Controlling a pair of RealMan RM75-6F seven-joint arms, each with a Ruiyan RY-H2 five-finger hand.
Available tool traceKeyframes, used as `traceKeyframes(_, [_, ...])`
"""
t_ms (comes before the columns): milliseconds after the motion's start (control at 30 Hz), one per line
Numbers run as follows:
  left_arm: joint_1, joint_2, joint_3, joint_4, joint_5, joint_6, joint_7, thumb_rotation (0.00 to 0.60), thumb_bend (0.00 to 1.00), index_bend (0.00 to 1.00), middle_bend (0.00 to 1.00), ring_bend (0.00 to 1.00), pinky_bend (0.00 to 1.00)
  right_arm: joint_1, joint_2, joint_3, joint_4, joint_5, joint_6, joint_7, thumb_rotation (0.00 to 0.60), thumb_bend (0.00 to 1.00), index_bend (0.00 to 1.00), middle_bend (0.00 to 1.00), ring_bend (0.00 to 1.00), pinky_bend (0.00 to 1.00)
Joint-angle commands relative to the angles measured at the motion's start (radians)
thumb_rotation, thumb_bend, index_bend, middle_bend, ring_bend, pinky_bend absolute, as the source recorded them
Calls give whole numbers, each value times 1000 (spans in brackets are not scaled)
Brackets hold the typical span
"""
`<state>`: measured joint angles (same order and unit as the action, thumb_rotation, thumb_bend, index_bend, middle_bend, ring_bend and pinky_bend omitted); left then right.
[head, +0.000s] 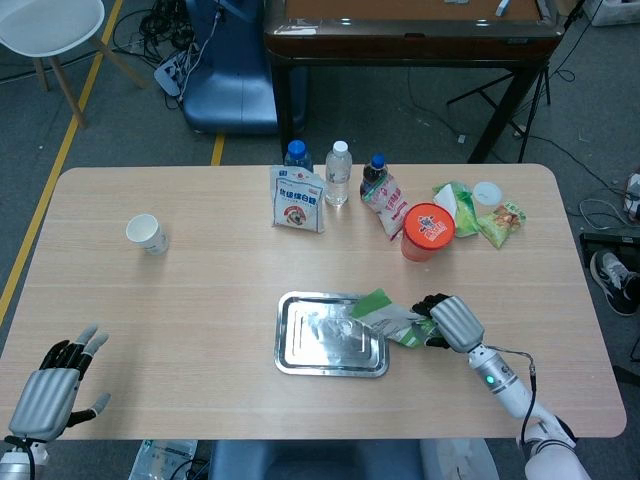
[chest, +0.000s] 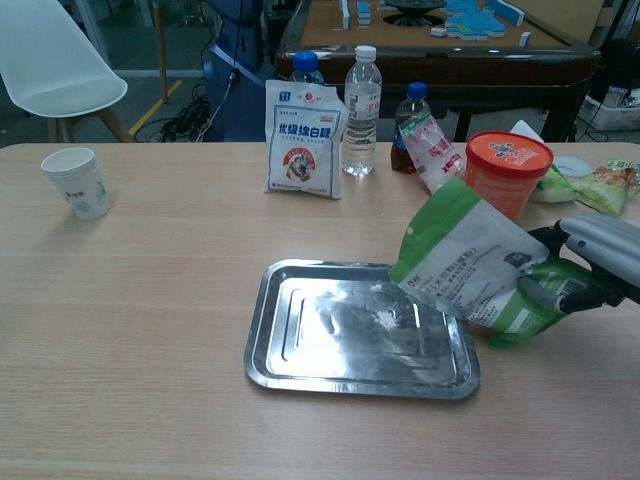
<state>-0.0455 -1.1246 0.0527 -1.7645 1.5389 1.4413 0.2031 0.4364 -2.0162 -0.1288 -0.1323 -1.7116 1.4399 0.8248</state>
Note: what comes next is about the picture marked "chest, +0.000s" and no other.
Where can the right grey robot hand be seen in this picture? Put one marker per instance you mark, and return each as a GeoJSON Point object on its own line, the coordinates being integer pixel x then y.
{"type": "Point", "coordinates": [610, 250]}

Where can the green snack bag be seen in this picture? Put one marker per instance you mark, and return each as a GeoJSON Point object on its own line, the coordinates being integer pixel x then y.
{"type": "Point", "coordinates": [470, 250]}

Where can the white red snack packet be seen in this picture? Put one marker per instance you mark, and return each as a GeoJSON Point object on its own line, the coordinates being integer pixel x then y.
{"type": "Point", "coordinates": [435, 155]}

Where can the rectangular metal tray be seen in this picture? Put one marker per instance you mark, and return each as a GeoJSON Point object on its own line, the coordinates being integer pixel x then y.
{"type": "Point", "coordinates": [320, 350]}

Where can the white sugar bag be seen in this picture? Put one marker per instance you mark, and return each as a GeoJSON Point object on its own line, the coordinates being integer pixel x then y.
{"type": "Point", "coordinates": [305, 145]}

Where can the green snack packet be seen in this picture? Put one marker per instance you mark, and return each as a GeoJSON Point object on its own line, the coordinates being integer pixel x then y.
{"type": "Point", "coordinates": [610, 187]}

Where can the white round plastic lid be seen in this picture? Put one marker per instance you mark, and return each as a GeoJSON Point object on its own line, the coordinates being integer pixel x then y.
{"type": "Point", "coordinates": [575, 165]}

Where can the orange lidded tub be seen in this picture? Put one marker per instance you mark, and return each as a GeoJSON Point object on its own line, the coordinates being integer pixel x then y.
{"type": "Point", "coordinates": [500, 175]}

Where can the dark brown mahjong table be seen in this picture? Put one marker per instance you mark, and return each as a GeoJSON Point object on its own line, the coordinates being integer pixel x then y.
{"type": "Point", "coordinates": [500, 70]}

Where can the white blue mahjong tile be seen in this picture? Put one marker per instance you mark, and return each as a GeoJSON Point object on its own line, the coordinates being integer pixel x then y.
{"type": "Point", "coordinates": [439, 32]}
{"type": "Point", "coordinates": [525, 39]}
{"type": "Point", "coordinates": [345, 12]}
{"type": "Point", "coordinates": [364, 12]}

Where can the blue-capped dark drink bottle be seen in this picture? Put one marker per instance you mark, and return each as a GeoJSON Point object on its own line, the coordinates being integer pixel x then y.
{"type": "Point", "coordinates": [400, 155]}

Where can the blue mahjong tile pile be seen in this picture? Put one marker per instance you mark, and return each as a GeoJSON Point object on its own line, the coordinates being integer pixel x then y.
{"type": "Point", "coordinates": [475, 22]}

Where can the white-capped clear water bottle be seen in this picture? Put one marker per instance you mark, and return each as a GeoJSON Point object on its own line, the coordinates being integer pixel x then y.
{"type": "Point", "coordinates": [361, 110]}

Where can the blue-capped bottle, clear body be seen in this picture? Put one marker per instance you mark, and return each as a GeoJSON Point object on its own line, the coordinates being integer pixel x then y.
{"type": "Point", "coordinates": [305, 62]}

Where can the white paper cup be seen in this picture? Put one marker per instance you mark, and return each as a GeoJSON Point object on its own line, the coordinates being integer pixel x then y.
{"type": "Point", "coordinates": [80, 185]}

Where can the white chair with wooden legs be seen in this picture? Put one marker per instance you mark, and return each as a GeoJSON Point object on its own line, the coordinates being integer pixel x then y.
{"type": "Point", "coordinates": [50, 60]}

